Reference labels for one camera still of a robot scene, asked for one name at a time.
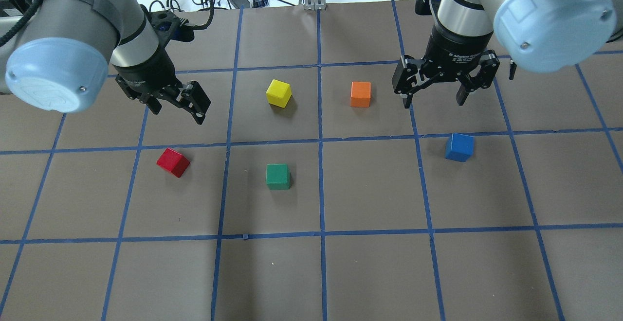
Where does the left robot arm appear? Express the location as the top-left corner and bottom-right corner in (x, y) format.
(1, 0), (211, 125)

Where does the blue block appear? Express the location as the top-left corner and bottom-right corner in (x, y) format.
(444, 133), (476, 163)

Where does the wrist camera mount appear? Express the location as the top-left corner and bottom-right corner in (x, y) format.
(414, 0), (441, 17)
(146, 10), (195, 48)

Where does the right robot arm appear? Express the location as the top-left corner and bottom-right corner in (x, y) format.
(392, 0), (622, 109)

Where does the red block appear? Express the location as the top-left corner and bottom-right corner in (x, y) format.
(156, 148), (191, 178)

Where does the green block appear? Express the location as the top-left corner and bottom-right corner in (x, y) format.
(265, 163), (291, 191)

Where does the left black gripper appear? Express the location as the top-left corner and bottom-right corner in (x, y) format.
(113, 48), (211, 125)

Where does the black power adapter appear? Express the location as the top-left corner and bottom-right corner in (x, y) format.
(229, 0), (252, 9)

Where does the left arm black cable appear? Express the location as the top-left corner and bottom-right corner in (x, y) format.
(141, 0), (254, 31)

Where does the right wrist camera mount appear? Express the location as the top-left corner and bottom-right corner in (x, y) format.
(414, 0), (441, 17)

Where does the orange block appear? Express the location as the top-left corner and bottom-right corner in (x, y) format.
(350, 81), (372, 108)

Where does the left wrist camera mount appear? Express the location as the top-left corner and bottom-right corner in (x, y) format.
(146, 10), (195, 48)

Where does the yellow block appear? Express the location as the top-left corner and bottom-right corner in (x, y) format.
(265, 79), (292, 108)

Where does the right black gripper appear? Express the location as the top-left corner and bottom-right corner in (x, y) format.
(392, 27), (500, 109)

